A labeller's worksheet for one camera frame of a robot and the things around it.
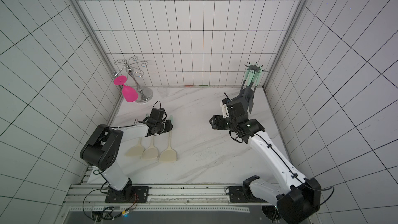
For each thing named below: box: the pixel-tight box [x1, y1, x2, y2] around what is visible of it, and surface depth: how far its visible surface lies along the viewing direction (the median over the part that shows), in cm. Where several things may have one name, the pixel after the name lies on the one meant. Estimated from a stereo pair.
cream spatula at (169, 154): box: [159, 115, 177, 163], surface depth 87 cm
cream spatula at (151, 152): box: [140, 135, 159, 160], surface depth 87 cm
